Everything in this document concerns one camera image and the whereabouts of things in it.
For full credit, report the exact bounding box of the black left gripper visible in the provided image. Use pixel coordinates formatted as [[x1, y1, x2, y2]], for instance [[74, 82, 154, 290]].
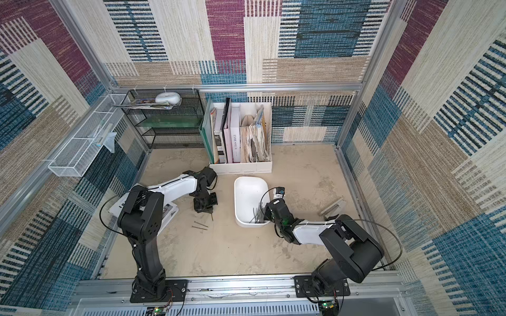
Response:
[[194, 191, 220, 215]]

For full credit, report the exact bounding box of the white plastic storage box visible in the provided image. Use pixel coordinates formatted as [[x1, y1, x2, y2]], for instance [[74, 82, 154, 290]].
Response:
[[234, 176, 270, 228]]

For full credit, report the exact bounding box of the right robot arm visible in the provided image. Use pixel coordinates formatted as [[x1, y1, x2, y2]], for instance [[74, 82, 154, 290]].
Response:
[[257, 187, 384, 298]]

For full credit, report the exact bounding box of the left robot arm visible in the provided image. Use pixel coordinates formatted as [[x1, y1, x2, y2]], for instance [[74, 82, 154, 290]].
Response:
[[109, 167, 217, 300]]

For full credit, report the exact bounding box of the white magazine on table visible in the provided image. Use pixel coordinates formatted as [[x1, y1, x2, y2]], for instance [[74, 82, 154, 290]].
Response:
[[108, 183, 179, 235]]

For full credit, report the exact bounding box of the green folder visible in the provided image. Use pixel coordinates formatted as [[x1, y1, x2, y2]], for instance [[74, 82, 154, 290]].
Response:
[[199, 100, 215, 164]]

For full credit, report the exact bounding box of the white perforated file organizer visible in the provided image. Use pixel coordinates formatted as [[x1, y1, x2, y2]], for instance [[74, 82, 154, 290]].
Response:
[[210, 98, 273, 175]]

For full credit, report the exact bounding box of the white round device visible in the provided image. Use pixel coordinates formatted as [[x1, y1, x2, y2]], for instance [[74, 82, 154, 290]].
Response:
[[155, 92, 182, 105]]

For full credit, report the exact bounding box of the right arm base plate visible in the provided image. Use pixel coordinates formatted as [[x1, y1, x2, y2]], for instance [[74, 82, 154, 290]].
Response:
[[293, 275, 351, 298]]

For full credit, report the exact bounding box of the black wire shelf rack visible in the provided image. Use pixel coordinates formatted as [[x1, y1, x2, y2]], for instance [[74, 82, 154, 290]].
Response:
[[121, 88, 204, 150]]

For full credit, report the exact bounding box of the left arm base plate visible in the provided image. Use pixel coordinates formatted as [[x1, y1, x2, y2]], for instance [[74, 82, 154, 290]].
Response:
[[130, 278, 188, 304]]

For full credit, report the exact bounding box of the white wire wall basket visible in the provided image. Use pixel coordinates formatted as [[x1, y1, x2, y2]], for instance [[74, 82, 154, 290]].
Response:
[[48, 93, 125, 177]]

